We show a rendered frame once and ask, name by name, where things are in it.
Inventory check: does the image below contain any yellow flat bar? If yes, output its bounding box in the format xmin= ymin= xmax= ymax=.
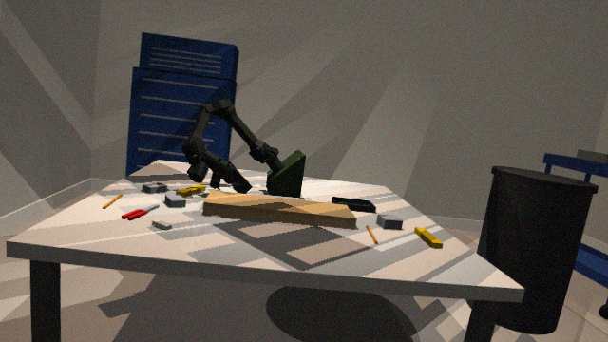
xmin=176 ymin=185 xmax=206 ymax=198
xmin=414 ymin=227 xmax=444 ymax=249

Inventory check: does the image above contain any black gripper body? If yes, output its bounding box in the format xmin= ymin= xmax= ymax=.
xmin=209 ymin=156 xmax=238 ymax=184

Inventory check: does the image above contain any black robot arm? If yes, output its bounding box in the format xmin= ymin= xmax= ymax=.
xmin=181 ymin=98 xmax=285 ymax=189

